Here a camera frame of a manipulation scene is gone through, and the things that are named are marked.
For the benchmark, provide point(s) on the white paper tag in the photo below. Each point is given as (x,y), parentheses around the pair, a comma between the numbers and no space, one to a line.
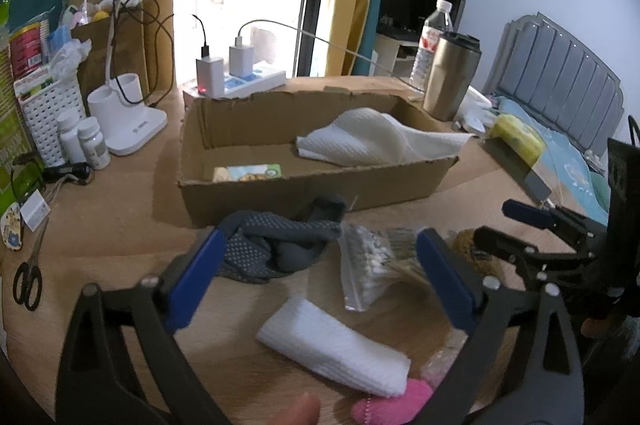
(35,210)

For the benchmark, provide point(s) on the grey dotted glove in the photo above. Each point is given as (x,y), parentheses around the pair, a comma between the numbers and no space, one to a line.
(280,235)

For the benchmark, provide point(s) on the crumpled white plastic bag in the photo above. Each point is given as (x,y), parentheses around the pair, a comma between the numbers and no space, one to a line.
(70,55)

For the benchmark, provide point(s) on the blue packet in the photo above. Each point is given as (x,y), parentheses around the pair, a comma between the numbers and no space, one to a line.
(60,37)

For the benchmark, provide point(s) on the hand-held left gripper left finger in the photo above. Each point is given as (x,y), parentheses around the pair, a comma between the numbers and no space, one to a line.
(195,277)

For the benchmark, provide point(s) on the clear plastic bag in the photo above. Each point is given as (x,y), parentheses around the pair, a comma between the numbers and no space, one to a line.
(442,362)

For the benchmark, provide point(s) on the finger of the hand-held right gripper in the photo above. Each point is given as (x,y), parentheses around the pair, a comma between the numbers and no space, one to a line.
(530,212)
(505,245)

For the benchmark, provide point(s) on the brown paper bag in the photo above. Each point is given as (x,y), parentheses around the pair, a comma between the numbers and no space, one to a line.
(92,65)

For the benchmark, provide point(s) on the straw-coloured fibre bundle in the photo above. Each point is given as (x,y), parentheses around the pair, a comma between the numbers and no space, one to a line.
(400,255)

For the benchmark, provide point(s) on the blue printed bed sheet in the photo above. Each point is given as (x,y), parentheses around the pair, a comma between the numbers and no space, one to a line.
(570,160)

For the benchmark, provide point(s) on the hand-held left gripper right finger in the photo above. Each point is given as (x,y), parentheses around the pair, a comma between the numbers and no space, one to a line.
(445,280)

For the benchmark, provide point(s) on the white power strip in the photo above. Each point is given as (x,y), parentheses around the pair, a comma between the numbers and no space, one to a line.
(260,80)

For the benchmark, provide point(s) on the black monitor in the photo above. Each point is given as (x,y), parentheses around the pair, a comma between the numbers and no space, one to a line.
(400,5)

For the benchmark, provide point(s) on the green yellow snack packet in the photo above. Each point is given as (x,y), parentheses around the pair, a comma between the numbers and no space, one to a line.
(250,172)

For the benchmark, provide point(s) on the person's right hand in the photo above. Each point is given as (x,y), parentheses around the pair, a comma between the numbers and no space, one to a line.
(595,327)

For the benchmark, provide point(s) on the bag of cotton swabs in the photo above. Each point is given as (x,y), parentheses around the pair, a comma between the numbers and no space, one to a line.
(365,260)

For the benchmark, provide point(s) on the white cabinet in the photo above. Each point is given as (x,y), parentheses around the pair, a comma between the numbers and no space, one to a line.
(390,55)

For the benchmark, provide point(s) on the cardboard box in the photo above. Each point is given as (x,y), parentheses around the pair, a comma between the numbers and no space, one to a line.
(240,125)

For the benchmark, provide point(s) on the grey padded headboard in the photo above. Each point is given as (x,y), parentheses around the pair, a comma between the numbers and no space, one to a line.
(550,75)

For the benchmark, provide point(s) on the yellow sponge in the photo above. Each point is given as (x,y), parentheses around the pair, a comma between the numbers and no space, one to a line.
(520,137)

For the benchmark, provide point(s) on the person's left hand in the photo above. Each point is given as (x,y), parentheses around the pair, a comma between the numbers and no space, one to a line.
(297,411)

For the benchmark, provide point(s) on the pink plush toy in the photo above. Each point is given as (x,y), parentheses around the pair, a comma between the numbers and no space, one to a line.
(400,400)

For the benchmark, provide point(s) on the white charger with red light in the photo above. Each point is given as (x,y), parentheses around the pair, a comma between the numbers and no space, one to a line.
(210,77)

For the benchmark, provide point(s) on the black scissors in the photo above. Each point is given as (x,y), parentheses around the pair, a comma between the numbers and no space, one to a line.
(27,280)

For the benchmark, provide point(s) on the steel tumbler with black lid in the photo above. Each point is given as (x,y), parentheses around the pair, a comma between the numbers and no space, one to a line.
(445,80)

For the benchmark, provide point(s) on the green printed box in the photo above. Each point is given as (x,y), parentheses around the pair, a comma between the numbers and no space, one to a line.
(10,130)

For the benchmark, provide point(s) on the white desk lamp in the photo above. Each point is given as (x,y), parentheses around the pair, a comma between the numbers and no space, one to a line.
(135,130)

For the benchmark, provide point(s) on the clear water bottle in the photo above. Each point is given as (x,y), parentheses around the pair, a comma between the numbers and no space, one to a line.
(425,50)

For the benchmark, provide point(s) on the round printed patch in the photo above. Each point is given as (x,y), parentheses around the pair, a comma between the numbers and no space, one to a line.
(12,230)

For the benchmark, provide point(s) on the white waffle cloth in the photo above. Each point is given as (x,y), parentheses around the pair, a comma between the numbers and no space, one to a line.
(360,135)

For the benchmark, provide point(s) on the white perforated basket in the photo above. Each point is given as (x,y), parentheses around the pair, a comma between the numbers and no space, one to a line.
(45,115)

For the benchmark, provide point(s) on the red can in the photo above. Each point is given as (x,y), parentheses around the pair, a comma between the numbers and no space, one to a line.
(25,52)

